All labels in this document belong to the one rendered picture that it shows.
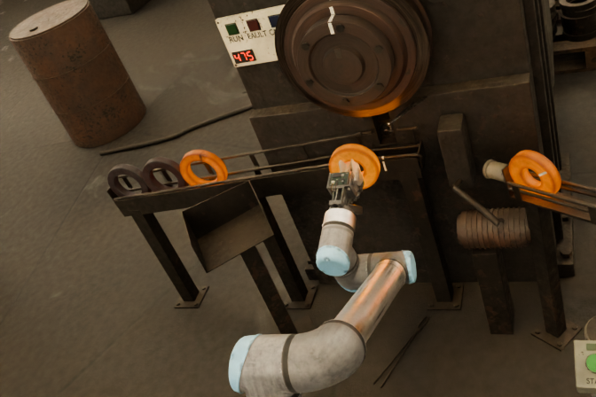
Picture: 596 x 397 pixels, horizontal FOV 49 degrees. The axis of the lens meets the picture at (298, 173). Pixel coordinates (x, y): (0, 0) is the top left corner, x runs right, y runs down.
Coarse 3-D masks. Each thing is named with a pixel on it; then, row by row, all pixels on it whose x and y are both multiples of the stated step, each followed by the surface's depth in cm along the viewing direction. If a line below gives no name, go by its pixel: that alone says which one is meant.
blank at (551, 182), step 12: (516, 156) 188; (528, 156) 184; (540, 156) 183; (516, 168) 191; (540, 168) 183; (552, 168) 182; (516, 180) 194; (528, 180) 192; (552, 180) 182; (552, 192) 185
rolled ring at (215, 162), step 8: (192, 152) 246; (200, 152) 245; (208, 152) 245; (184, 160) 248; (192, 160) 247; (200, 160) 246; (208, 160) 245; (216, 160) 245; (184, 168) 250; (216, 168) 246; (224, 168) 248; (184, 176) 253; (192, 176) 254; (224, 176) 248; (192, 184) 255; (216, 184) 252
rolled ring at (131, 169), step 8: (112, 168) 265; (120, 168) 261; (128, 168) 261; (136, 168) 262; (112, 176) 265; (136, 176) 261; (112, 184) 269; (120, 184) 271; (144, 184) 263; (120, 192) 270; (128, 192) 272; (136, 192) 272; (144, 192) 266
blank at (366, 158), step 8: (344, 144) 197; (352, 144) 196; (360, 144) 196; (336, 152) 196; (344, 152) 195; (352, 152) 194; (360, 152) 194; (368, 152) 194; (336, 160) 198; (344, 160) 197; (360, 160) 195; (368, 160) 195; (376, 160) 195; (336, 168) 200; (368, 168) 196; (376, 168) 196; (368, 176) 198; (376, 176) 197; (368, 184) 200
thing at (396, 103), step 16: (288, 0) 191; (304, 0) 190; (400, 0) 181; (288, 16) 194; (416, 16) 183; (416, 32) 186; (416, 64) 193; (288, 80) 209; (416, 80) 196; (304, 96) 211; (400, 96) 201; (336, 112) 211; (352, 112) 210; (368, 112) 208; (384, 112) 206
